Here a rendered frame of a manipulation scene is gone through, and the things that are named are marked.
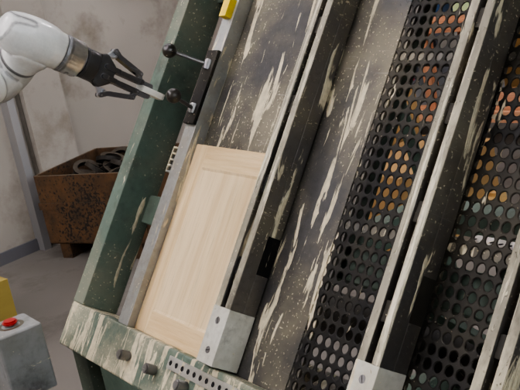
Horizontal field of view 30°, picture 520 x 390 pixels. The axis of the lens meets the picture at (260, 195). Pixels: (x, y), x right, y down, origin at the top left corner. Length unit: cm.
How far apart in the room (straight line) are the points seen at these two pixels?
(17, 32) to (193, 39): 63
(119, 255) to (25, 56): 66
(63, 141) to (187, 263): 432
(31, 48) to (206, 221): 57
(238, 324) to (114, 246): 68
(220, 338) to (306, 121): 50
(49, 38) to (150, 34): 493
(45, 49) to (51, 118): 426
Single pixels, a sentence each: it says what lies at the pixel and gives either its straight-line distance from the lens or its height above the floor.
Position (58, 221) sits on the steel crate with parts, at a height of 25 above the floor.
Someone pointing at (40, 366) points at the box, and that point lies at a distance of 258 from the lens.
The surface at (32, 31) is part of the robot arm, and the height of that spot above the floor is 165.
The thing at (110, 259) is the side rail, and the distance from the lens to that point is 266.
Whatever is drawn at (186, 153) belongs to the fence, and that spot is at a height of 127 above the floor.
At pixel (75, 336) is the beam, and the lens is 264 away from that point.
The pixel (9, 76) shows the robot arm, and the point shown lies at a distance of 237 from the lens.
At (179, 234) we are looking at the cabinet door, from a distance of 240.
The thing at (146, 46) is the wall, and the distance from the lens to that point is 718.
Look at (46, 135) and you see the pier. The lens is 653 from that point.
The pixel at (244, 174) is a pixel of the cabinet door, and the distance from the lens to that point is 225.
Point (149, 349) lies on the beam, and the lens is 231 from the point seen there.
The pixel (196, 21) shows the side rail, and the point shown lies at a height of 156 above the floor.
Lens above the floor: 178
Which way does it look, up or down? 15 degrees down
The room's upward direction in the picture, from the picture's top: 11 degrees counter-clockwise
